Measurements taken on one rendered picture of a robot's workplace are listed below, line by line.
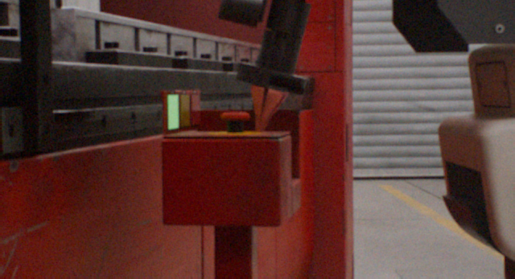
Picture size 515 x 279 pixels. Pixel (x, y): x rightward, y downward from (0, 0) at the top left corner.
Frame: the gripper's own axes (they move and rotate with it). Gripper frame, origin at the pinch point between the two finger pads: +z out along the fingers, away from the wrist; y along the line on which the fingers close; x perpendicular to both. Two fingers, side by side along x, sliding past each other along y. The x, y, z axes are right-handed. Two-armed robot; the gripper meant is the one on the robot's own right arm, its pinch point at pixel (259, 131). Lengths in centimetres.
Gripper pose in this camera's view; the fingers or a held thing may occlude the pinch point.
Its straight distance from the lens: 139.8
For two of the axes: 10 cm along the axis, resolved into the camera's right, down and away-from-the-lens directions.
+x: -1.7, 0.6, -9.8
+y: -9.6, -2.5, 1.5
